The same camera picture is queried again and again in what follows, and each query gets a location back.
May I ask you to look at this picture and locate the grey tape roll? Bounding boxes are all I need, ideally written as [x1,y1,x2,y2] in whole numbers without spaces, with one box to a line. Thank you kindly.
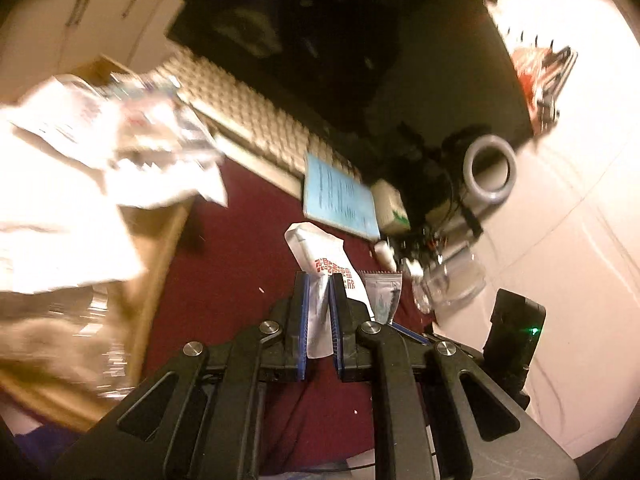
[462,134,519,206]

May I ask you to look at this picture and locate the blue fleece garment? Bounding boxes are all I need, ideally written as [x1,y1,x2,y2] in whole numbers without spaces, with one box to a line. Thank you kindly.
[10,420,88,463]

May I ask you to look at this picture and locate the white base cabinets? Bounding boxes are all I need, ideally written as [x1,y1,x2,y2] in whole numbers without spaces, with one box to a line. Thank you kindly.
[0,0,187,92]

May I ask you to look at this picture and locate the pile of small electronic parts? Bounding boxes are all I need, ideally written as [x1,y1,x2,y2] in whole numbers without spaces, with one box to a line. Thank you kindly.
[390,195,486,273]

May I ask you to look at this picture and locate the white packet with red print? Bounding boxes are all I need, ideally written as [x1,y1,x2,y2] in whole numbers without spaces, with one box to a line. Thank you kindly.
[284,221,374,360]

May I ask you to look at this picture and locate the clear plastic container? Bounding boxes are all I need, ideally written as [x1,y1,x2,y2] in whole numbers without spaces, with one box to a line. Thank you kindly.
[412,249,487,312]

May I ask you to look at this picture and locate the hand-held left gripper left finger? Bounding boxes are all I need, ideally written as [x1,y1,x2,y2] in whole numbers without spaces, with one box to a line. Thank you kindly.
[50,271,309,480]

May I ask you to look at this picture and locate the light blue booklet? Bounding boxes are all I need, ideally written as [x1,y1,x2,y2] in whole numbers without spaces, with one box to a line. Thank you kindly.
[302,152,382,241]

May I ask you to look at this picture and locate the white and green medicine box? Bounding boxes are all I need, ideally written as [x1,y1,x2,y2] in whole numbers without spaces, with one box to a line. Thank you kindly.
[372,179,412,234]

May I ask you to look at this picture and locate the shallow cardboard box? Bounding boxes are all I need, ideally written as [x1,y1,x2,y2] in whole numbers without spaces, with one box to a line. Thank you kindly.
[0,54,194,432]

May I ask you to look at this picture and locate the beige computer keyboard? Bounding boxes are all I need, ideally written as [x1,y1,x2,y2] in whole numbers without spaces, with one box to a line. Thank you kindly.
[150,52,364,202]

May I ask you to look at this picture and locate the printed paper leaflet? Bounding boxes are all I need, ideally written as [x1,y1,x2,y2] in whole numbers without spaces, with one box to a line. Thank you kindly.
[106,104,229,209]
[0,75,126,171]

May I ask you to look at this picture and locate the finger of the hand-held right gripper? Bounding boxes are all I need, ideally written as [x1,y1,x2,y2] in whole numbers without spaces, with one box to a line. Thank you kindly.
[389,323,486,363]

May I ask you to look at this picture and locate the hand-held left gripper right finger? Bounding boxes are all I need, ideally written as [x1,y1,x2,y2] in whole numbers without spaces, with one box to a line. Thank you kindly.
[327,275,581,480]

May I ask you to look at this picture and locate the white dropper bottle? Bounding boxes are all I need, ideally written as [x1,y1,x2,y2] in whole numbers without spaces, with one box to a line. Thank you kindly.
[375,241,399,269]

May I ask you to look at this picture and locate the red and metal tool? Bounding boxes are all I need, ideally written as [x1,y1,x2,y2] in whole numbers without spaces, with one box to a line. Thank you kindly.
[504,30,579,134]

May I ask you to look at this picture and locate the black computer monitor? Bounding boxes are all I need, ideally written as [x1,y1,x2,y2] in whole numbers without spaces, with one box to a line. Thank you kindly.
[167,0,534,196]

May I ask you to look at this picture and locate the small silver foil sachet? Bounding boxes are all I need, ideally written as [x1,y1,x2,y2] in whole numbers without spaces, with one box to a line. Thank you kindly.
[361,270,404,327]

